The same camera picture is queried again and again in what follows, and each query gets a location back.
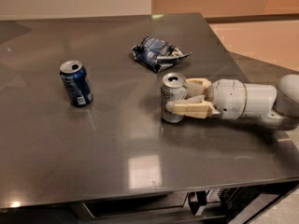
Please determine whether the blue Pepsi can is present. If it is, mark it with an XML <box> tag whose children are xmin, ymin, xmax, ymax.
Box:
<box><xmin>60</xmin><ymin>60</ymin><xmax>93</xmax><ymax>107</ymax></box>

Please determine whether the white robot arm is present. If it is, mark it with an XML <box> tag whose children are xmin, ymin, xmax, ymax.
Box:
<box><xmin>164</xmin><ymin>75</ymin><xmax>299</xmax><ymax>131</ymax></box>

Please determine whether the silver green 7up can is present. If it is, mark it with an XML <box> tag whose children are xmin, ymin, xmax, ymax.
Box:
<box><xmin>161</xmin><ymin>72</ymin><xmax>187</xmax><ymax>123</ymax></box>

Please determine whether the crumpled blue chip bag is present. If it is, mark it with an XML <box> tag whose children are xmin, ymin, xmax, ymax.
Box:
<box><xmin>132</xmin><ymin>36</ymin><xmax>190</xmax><ymax>74</ymax></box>

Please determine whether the black device under table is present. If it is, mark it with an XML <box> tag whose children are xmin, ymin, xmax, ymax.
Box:
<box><xmin>188</xmin><ymin>184</ymin><xmax>271</xmax><ymax>217</ymax></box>

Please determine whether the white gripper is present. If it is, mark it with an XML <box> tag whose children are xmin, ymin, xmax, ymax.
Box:
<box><xmin>165</xmin><ymin>77</ymin><xmax>246</xmax><ymax>119</ymax></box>

